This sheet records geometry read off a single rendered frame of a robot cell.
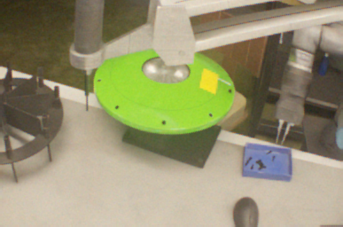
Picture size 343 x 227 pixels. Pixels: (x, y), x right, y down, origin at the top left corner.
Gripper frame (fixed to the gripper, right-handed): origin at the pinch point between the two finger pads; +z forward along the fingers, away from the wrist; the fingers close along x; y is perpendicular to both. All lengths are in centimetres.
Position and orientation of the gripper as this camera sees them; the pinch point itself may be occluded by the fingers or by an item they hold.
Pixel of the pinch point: (278, 144)
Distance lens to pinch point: 99.3
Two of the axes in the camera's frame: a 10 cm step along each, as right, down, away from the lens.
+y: -2.3, 1.4, -9.6
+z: -2.3, 9.5, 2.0
